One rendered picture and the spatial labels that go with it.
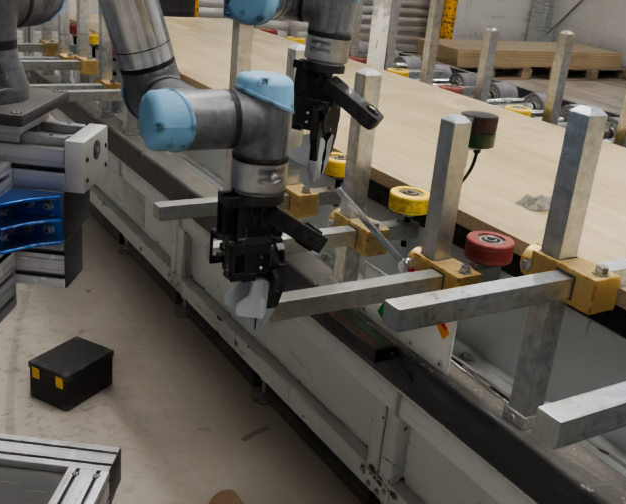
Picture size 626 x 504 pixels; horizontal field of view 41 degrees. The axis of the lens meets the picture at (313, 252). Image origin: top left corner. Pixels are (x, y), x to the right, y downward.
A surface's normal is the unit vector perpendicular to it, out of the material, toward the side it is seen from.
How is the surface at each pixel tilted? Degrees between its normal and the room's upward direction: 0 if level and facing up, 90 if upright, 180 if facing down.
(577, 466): 0
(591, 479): 0
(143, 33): 92
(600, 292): 90
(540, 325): 90
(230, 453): 0
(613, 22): 90
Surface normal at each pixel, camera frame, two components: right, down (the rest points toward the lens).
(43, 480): 0.09, -0.93
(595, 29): -0.89, 0.08
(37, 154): -0.07, 0.36
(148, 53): 0.40, 0.40
